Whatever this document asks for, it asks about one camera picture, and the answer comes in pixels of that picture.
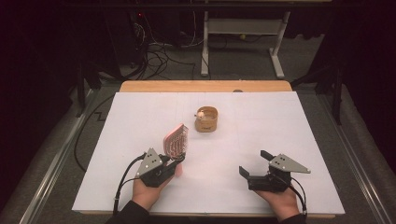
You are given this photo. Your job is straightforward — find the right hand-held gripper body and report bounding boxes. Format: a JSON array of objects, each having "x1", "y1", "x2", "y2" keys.
[{"x1": 247, "y1": 153, "x2": 311, "y2": 192}]

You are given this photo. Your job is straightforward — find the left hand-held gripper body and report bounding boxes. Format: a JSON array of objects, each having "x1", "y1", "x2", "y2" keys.
[{"x1": 135, "y1": 147, "x2": 180, "y2": 189}]

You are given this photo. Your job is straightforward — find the person's left hand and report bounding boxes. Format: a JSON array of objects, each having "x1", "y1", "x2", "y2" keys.
[{"x1": 131, "y1": 175, "x2": 174, "y2": 212}]

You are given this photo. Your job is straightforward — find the person's right hand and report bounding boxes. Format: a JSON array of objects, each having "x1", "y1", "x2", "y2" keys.
[{"x1": 255, "y1": 186, "x2": 301, "y2": 222}]

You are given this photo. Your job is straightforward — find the white board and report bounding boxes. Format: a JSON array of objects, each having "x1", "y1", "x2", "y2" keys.
[{"x1": 72, "y1": 91, "x2": 346, "y2": 216}]

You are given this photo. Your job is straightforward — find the wooden cup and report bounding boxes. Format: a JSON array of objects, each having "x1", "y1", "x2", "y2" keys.
[{"x1": 194, "y1": 105, "x2": 219, "y2": 133}]

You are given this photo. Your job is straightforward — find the wooden table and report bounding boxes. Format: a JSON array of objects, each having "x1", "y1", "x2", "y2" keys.
[{"x1": 72, "y1": 79, "x2": 346, "y2": 219}]

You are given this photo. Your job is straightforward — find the black metal stand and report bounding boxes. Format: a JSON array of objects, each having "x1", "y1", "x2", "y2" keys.
[
  {"x1": 290, "y1": 60, "x2": 344, "y2": 126},
  {"x1": 75, "y1": 59, "x2": 103, "y2": 119}
]

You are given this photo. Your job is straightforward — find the dark computer tower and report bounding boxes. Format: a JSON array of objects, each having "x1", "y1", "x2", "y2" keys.
[{"x1": 104, "y1": 8, "x2": 148, "y2": 78}]

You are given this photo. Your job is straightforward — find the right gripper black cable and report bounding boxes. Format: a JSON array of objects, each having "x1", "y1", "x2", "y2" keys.
[{"x1": 288, "y1": 176, "x2": 308, "y2": 217}]

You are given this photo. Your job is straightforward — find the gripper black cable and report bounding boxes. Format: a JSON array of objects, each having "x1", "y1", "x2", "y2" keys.
[
  {"x1": 288, "y1": 176, "x2": 308, "y2": 217},
  {"x1": 112, "y1": 152, "x2": 148, "y2": 217}
]

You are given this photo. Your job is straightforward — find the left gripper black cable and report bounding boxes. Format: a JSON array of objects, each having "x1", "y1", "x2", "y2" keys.
[{"x1": 112, "y1": 152, "x2": 148, "y2": 217}]

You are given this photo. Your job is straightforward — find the long black floor cable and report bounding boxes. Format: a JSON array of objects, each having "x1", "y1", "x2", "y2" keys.
[{"x1": 73, "y1": 93, "x2": 117, "y2": 173}]

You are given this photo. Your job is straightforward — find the aluminium rail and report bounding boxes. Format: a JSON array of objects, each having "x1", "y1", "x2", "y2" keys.
[
  {"x1": 316, "y1": 92, "x2": 396, "y2": 224},
  {"x1": 18, "y1": 89, "x2": 96, "y2": 224}
]

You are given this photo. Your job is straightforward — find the tangle of black cables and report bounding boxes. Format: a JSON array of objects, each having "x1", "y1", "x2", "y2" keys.
[{"x1": 132, "y1": 10, "x2": 198, "y2": 81}]

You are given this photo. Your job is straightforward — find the white metal desk frame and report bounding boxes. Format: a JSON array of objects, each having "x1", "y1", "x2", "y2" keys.
[{"x1": 200, "y1": 0, "x2": 292, "y2": 79}]

